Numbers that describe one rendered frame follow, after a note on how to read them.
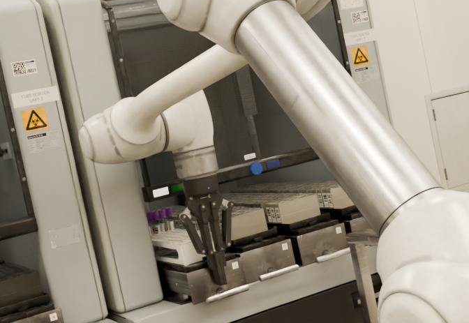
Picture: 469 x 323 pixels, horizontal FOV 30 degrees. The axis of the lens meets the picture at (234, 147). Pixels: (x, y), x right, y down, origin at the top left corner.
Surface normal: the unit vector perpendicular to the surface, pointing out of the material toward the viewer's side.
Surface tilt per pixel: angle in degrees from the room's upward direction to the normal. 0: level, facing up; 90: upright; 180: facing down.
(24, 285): 90
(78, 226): 90
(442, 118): 90
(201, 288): 90
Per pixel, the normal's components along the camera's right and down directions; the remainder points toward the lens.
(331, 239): 0.45, -0.04
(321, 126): -0.69, -0.05
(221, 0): -0.39, 0.15
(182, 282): -0.87, 0.21
